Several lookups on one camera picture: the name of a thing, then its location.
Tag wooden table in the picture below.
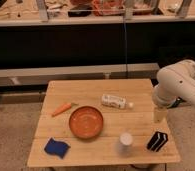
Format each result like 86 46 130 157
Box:
27 79 180 167

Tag blue cloth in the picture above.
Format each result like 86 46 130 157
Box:
44 138 70 158

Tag blue hanging cable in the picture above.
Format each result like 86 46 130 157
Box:
122 14 129 80

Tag long workbench shelf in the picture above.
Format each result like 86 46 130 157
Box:
0 0 195 86

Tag orange bowl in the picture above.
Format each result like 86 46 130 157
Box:
69 106 104 139

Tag orange toy carrot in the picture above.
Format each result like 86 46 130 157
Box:
51 103 78 117

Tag red crate on shelf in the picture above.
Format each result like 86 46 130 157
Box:
92 0 124 16

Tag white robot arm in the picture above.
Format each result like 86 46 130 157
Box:
152 60 195 123

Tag white plastic bottle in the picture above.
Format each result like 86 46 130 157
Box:
101 94 134 109

